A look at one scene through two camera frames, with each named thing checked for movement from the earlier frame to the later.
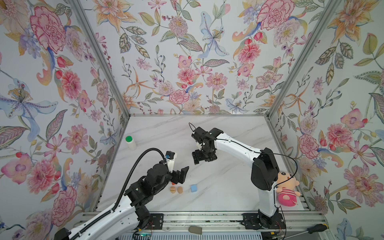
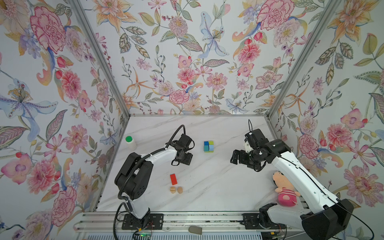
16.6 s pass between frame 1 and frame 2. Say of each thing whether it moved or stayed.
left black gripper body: moved
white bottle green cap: stayed
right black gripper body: moved
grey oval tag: stayed
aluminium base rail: stayed
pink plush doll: stayed
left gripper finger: moved
